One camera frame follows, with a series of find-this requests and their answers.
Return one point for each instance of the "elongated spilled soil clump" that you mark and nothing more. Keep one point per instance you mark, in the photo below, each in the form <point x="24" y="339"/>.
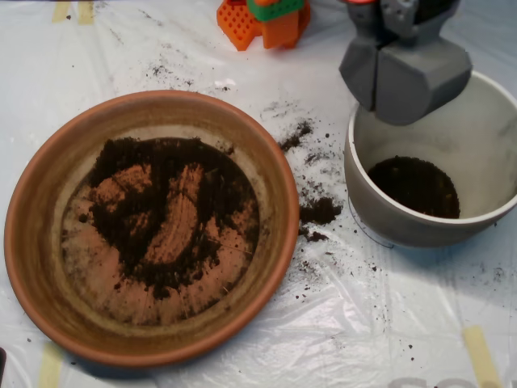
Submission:
<point x="297" y="137"/>

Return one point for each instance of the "clear plastic sheet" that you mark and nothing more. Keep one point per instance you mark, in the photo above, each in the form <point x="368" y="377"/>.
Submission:
<point x="363" y="323"/>

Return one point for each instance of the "beige masking tape strip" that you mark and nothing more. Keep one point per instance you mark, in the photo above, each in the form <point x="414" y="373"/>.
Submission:
<point x="60" y="10"/>
<point x="480" y="355"/>
<point x="86" y="12"/>
<point x="50" y="368"/>

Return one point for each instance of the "large spilled soil clump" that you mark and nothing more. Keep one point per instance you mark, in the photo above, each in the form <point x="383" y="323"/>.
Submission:
<point x="321" y="210"/>

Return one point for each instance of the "terracotta clay bowl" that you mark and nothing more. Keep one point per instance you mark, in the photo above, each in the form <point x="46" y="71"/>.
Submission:
<point x="161" y="349"/>

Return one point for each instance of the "small spilled soil clump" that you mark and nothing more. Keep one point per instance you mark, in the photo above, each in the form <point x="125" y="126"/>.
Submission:
<point x="315" y="236"/>

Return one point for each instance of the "dark object at edge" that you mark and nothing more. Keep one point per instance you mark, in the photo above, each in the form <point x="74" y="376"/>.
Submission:
<point x="2" y="361"/>

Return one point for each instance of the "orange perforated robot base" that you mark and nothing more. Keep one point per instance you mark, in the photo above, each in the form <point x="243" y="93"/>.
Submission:
<point x="282" y="32"/>

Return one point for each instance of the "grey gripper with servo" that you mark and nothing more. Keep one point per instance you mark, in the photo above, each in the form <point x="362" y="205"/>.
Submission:
<point x="408" y="77"/>

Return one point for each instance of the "white ceramic pot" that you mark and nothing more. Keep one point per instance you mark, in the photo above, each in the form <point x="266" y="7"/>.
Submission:
<point x="404" y="234"/>

